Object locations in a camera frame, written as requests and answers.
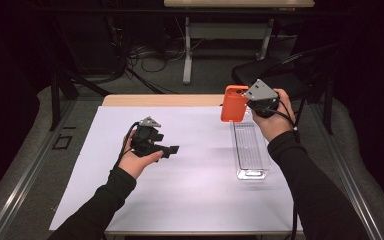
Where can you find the wooden desk with white legs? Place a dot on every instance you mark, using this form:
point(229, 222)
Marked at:
point(240, 3)

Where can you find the black chair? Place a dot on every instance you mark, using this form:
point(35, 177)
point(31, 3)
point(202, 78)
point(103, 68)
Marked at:
point(290, 76)

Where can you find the person's left hand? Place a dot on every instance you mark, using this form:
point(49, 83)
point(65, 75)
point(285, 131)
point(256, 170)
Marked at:
point(136, 165)

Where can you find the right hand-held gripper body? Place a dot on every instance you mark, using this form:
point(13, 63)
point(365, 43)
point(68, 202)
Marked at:
point(261, 96)

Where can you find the black metal stand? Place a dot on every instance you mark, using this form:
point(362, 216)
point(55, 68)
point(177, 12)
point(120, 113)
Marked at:
point(55, 100)

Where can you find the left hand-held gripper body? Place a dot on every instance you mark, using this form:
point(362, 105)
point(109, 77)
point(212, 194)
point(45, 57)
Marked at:
point(145, 135)

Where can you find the person's right hand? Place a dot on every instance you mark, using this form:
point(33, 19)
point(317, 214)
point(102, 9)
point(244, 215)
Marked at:
point(273, 123)

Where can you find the black square floor frame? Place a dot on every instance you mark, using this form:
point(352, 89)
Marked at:
point(62, 142)

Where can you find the clear plastic packaging tray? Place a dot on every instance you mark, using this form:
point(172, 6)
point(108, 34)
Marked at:
point(250, 150)

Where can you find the aluminium floor rail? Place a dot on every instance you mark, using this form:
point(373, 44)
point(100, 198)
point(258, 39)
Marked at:
point(23, 180)
point(356, 193)

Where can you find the orange phone case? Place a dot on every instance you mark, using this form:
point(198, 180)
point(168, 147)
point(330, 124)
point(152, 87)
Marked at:
point(234, 104)

